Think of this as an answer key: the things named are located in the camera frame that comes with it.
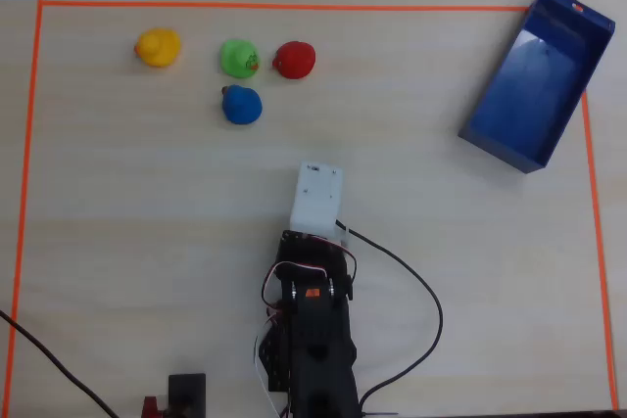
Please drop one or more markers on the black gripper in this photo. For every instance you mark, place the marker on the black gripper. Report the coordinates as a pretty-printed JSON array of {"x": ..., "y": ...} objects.
[{"x": 300, "y": 245}]

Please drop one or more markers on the green rubber duck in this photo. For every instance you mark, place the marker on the green rubber duck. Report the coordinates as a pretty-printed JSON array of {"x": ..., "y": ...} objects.
[{"x": 235, "y": 57}]

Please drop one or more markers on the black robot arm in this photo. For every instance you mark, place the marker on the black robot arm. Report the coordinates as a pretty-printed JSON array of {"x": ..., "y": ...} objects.
[{"x": 321, "y": 339}]

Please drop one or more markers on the blue rubber duck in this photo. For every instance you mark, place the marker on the blue rubber duck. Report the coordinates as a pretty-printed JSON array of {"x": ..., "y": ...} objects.
[{"x": 241, "y": 106}]

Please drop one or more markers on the red rubber duck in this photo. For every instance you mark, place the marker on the red rubber duck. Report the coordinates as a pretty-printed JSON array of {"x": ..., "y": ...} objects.
[{"x": 296, "y": 60}]

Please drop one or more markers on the yellow rubber duck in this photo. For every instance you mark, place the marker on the yellow rubber duck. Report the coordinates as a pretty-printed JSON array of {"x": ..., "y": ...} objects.
[{"x": 159, "y": 48}]

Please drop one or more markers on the blue plastic box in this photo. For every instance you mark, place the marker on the blue plastic box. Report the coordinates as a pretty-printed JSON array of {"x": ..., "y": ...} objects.
[{"x": 534, "y": 90}]

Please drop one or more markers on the black red table clamp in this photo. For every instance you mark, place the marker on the black red table clamp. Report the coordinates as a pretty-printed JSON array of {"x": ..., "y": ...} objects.
[{"x": 186, "y": 396}]

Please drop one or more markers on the orange tape strip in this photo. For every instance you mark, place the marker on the orange tape strip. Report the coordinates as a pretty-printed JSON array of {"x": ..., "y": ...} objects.
[
  {"x": 598, "y": 242},
  {"x": 24, "y": 193},
  {"x": 294, "y": 6}
]

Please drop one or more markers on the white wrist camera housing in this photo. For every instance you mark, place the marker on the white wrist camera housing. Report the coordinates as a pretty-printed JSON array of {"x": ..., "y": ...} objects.
[{"x": 317, "y": 198}]

